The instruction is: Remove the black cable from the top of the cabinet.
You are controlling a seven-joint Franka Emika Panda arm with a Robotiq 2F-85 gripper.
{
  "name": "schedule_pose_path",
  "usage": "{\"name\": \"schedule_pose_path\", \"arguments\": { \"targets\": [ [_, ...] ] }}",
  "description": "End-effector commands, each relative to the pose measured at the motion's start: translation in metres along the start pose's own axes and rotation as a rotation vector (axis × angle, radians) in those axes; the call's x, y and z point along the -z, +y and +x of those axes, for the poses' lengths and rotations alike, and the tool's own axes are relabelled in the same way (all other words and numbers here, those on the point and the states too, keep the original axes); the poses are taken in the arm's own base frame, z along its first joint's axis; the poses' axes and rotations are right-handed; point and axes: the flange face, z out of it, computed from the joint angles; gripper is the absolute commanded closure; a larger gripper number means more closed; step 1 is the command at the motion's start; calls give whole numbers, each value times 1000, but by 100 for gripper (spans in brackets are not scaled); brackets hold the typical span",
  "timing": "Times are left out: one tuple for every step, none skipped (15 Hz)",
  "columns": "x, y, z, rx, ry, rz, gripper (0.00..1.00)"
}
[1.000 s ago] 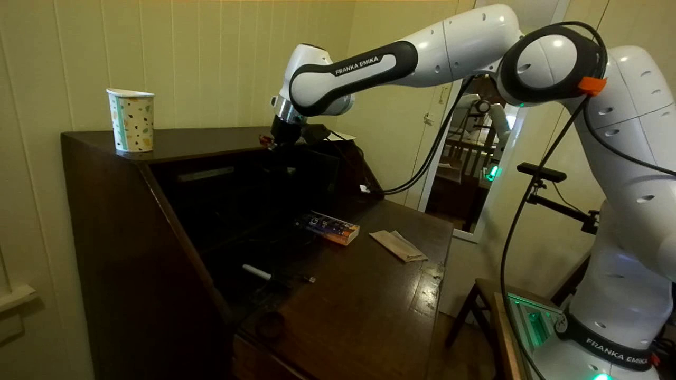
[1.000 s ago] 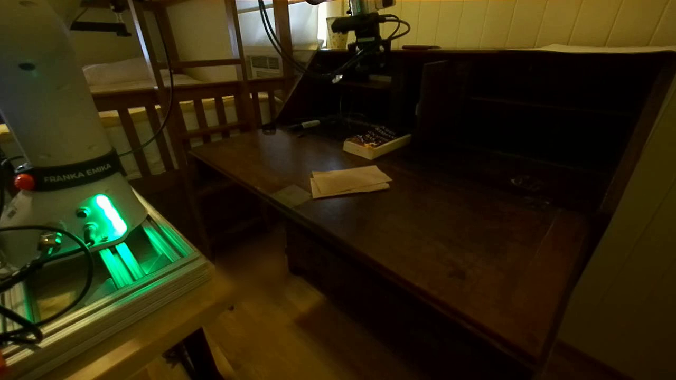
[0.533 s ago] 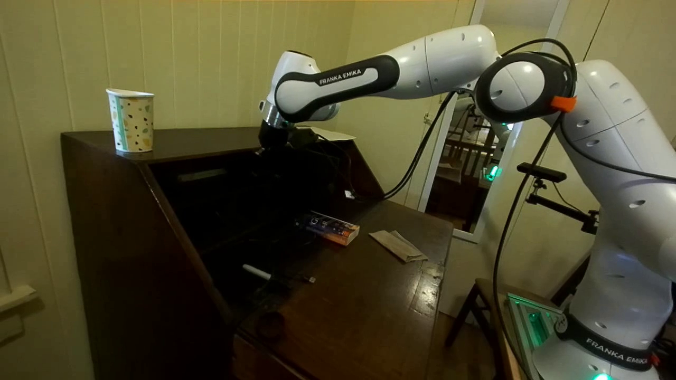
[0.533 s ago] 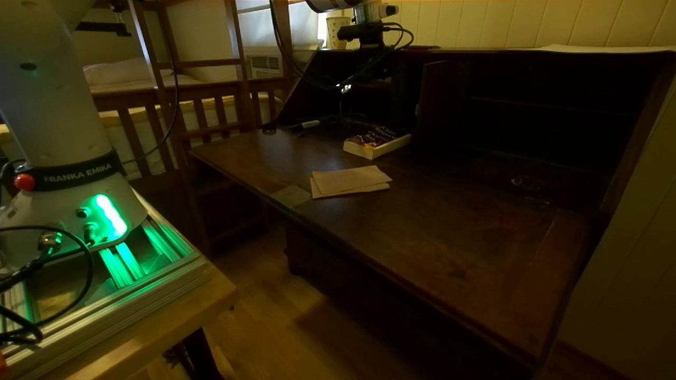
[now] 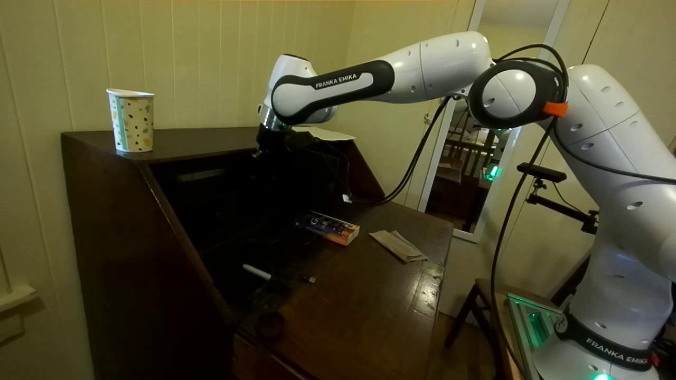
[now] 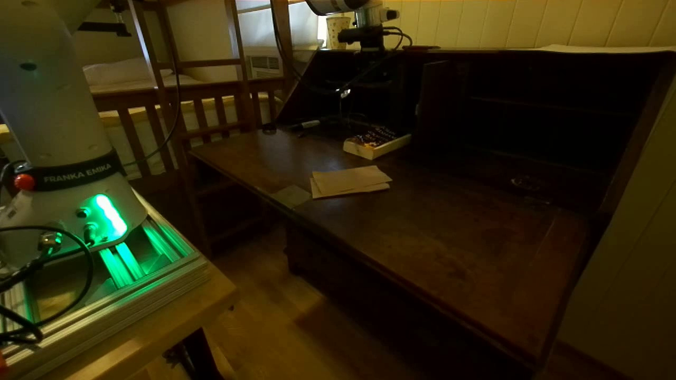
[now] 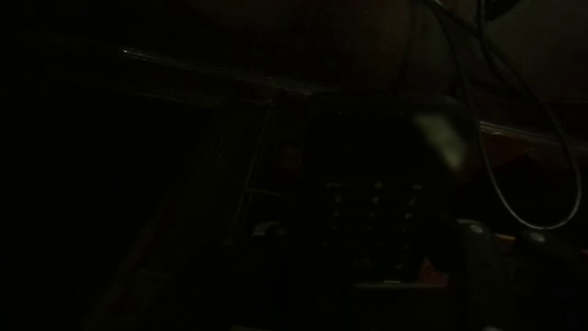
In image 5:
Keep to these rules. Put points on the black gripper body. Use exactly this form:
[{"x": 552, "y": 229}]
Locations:
[{"x": 273, "y": 137}]

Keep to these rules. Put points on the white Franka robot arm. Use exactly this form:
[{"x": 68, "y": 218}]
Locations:
[{"x": 435, "y": 65}]

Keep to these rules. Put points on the round wooden cabinet knob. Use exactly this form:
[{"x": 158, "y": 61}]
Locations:
[{"x": 270, "y": 324}]

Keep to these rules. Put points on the dark wooden secretary cabinet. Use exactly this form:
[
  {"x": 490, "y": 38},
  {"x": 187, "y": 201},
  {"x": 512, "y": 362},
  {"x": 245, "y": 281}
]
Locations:
[{"x": 139, "y": 281}]

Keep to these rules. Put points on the white paper sheet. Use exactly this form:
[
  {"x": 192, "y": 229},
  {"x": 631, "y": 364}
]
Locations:
[{"x": 330, "y": 134}]

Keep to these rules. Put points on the blue Lobster Bar book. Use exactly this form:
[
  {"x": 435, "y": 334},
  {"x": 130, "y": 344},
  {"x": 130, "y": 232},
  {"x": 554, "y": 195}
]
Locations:
[{"x": 328, "y": 226}]

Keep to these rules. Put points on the dotted white paper cup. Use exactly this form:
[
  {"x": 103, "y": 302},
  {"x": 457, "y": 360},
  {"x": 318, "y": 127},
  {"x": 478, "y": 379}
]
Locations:
[{"x": 133, "y": 124}]

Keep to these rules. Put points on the tan paper pad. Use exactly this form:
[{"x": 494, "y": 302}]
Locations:
[{"x": 394, "y": 248}]

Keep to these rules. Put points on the beige paper envelope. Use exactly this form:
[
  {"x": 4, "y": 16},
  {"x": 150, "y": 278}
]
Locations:
[{"x": 403, "y": 239}]

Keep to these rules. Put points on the white framed glass door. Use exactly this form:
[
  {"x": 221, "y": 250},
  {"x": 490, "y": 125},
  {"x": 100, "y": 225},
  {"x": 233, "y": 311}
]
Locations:
[{"x": 465, "y": 182}]

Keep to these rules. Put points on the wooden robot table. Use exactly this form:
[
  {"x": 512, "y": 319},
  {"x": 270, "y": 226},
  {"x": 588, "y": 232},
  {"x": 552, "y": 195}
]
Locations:
[{"x": 507, "y": 351}]

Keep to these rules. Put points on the black camera on stand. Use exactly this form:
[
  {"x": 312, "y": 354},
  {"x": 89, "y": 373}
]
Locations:
[{"x": 541, "y": 171}]

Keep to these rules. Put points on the aluminium frame rail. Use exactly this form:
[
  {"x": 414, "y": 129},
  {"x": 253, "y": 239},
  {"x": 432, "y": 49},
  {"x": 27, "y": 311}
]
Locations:
[{"x": 525, "y": 318}]

